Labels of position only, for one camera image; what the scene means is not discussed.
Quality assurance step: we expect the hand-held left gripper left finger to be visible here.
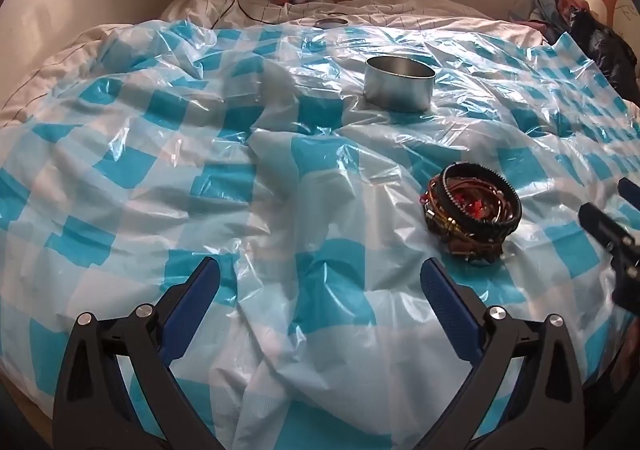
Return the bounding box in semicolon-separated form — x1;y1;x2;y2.
52;257;221;450

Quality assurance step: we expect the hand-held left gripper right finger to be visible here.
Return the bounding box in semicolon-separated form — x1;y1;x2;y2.
420;257;586;450

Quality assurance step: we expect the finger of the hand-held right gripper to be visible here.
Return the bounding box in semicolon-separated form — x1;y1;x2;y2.
617;177;640;207
578;202;640;316

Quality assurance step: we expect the pile of dark bracelets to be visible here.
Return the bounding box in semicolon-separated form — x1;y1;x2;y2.
420;162;522;267

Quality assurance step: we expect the round metal tin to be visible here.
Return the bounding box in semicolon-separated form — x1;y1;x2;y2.
363;56;436;113

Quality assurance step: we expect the blue checkered plastic sheet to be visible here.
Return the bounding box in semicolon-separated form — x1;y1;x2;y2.
0;20;640;450

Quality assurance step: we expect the black plastic bag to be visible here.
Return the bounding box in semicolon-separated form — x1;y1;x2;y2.
567;10;640;106

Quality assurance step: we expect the colourful printed cloth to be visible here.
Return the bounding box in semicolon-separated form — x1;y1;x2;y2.
510;0;593;43

